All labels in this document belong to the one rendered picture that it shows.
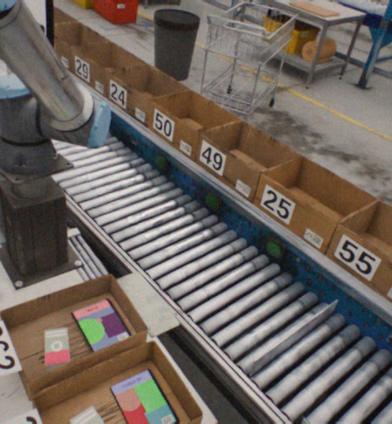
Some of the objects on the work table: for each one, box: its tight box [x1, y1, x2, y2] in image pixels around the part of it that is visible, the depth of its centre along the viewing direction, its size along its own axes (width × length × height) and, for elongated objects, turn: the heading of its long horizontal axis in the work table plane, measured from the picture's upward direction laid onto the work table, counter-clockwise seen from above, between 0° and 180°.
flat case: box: [110, 369, 180, 424], centre depth 139 cm, size 14×19×2 cm
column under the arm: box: [0, 176, 84, 290], centre depth 173 cm, size 26×26×33 cm
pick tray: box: [31, 340, 204, 424], centre depth 132 cm, size 28×38×10 cm
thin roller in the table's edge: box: [76, 234, 108, 276], centre depth 188 cm, size 2×28×2 cm, turn 26°
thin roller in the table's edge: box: [70, 236, 103, 277], centre depth 187 cm, size 2×28×2 cm, turn 26°
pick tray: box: [0, 273, 148, 402], centre depth 152 cm, size 28×38×10 cm
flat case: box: [72, 299, 132, 352], centre depth 158 cm, size 14×19×2 cm
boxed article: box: [44, 327, 70, 372], centre depth 149 cm, size 7×13×4 cm, turn 6°
